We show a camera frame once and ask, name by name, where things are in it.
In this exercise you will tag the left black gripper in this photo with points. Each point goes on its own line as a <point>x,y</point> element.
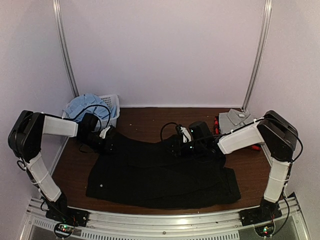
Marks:
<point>106,146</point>

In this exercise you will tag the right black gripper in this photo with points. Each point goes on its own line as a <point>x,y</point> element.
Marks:
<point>179,150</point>

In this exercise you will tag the black long sleeve shirt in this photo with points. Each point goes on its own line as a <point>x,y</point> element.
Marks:
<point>146,175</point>

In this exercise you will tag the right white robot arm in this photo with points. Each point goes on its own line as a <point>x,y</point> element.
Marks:
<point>272,131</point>

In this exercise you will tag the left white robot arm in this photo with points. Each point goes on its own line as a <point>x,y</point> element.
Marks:
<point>25,140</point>

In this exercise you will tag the light blue shirt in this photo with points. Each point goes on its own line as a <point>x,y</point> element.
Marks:
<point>87,105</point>

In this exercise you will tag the grey folded button shirt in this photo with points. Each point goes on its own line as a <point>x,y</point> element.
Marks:
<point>233,120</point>

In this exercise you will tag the white plastic basket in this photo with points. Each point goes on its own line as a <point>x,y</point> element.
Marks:
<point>110,110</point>

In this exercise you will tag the red black plaid shirt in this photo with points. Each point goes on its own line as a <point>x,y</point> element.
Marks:
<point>217,131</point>

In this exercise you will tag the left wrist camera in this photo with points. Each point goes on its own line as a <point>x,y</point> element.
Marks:
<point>106,131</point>

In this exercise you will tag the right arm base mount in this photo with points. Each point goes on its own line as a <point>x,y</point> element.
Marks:
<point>262,217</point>

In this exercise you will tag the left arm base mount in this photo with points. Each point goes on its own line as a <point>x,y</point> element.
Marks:
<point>67,218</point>

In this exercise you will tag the left aluminium frame post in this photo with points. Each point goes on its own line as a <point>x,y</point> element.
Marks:
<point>64,47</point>

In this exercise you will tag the aluminium frame post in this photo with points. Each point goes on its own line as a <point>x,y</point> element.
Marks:
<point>64,47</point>
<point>262,40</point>

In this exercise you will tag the right aluminium frame post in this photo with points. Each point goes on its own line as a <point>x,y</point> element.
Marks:
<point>262,40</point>

